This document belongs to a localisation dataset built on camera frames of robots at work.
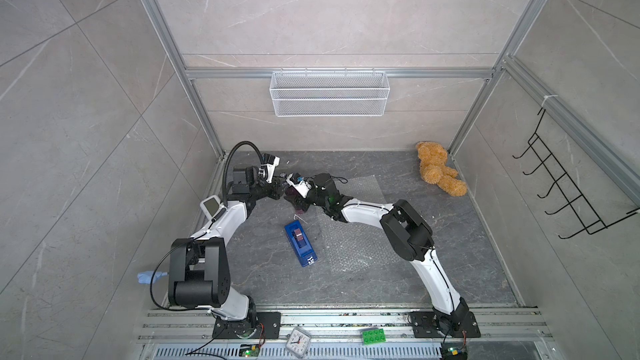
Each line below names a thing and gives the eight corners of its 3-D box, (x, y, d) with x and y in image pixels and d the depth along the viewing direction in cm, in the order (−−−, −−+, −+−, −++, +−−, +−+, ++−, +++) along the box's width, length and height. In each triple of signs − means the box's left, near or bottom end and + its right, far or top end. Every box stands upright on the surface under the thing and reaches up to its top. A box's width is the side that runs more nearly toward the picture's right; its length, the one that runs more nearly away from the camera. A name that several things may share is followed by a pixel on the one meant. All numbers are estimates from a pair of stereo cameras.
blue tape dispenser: (304, 271, 85) (303, 265, 80) (286, 233, 94) (284, 225, 89) (318, 264, 87) (318, 257, 82) (300, 227, 96) (298, 219, 91)
